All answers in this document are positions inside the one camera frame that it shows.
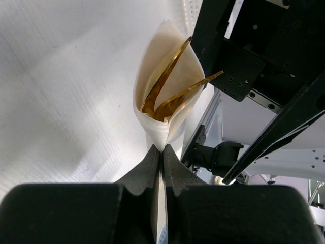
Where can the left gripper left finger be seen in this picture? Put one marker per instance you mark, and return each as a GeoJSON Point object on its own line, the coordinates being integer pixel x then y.
{"type": "Point", "coordinates": [118, 212]}

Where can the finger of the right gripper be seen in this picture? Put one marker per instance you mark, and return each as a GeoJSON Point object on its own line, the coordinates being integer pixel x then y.
{"type": "Point", "coordinates": [305, 108]}

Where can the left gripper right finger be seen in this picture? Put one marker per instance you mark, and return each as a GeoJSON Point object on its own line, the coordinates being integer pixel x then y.
{"type": "Point", "coordinates": [202, 213]}

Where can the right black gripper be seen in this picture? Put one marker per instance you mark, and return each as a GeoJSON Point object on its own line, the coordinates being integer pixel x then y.
{"type": "Point", "coordinates": [271, 49]}

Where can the gold spoon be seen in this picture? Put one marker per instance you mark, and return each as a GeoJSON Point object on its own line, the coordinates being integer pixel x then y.
{"type": "Point", "coordinates": [160, 76]}

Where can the gold fork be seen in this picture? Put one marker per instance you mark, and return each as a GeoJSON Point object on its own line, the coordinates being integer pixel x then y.
{"type": "Point", "coordinates": [168, 107]}

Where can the white paper napkin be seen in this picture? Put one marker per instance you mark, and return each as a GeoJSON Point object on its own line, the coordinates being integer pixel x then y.
{"type": "Point", "coordinates": [167, 87]}

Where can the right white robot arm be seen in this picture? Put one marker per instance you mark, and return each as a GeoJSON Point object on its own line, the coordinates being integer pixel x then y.
{"type": "Point", "coordinates": [267, 115]}

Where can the white perforated plastic basket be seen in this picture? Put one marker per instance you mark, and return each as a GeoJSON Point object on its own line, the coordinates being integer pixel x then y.
{"type": "Point", "coordinates": [191, 13]}

